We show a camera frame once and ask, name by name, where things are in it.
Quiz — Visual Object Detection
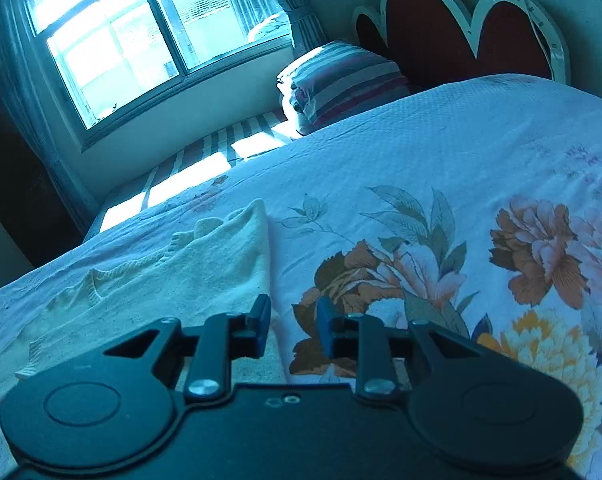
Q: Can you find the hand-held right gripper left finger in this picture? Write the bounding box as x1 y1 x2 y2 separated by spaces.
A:
103 294 272 401

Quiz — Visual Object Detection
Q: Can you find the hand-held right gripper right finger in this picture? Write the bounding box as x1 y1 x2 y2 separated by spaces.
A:
316 296 486 401

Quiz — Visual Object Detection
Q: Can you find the white knitted towel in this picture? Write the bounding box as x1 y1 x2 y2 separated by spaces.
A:
0 199 288 411

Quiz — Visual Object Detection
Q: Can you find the striped bed sheet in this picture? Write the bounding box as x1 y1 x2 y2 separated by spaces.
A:
83 110 302 242

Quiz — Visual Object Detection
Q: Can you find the floral bed cover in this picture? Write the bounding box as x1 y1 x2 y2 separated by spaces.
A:
0 74 602 480

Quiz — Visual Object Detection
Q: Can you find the folded striped quilt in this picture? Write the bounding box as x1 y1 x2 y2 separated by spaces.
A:
277 42 412 137

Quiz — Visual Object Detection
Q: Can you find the light bundled cloth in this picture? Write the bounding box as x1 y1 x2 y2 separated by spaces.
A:
246 11 292 44

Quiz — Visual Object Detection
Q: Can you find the hanging grey curtain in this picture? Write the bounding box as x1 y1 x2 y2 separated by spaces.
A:
0 0 106 242

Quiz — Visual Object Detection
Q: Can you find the red heart-shaped headboard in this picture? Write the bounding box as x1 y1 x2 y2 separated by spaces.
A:
352 0 572 95

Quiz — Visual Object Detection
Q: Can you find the tied grey curtain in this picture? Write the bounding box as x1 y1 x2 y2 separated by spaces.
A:
216 0 330 57

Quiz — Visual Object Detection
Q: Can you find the window with grey frame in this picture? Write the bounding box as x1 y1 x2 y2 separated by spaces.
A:
16 0 296 153

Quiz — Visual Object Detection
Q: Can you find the thin white cable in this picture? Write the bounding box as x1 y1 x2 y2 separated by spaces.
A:
505 0 564 63

